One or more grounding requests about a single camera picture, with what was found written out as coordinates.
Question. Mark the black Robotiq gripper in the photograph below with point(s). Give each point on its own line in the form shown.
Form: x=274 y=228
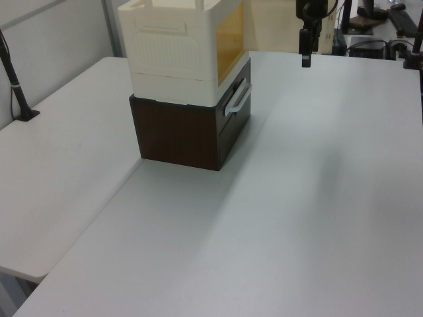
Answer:
x=310 y=8

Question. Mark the dark brown drawer cabinet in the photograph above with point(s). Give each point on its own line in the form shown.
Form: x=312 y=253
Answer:
x=175 y=132

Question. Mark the dark monitor stand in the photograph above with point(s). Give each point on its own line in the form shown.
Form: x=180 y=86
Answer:
x=363 y=21

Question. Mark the black electronics box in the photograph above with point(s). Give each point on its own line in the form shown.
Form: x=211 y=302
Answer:
x=367 y=49

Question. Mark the black keyboard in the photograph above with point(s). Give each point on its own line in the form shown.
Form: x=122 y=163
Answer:
x=404 y=18

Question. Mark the black pole with clamp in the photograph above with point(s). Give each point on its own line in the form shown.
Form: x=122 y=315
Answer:
x=415 y=39

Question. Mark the plain brown drawer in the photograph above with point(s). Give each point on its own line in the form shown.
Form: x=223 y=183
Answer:
x=231 y=142

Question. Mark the black pole with base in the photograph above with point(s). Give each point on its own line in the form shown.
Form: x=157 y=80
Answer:
x=15 y=82

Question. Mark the grey partition post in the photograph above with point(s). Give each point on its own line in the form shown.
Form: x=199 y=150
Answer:
x=110 y=26

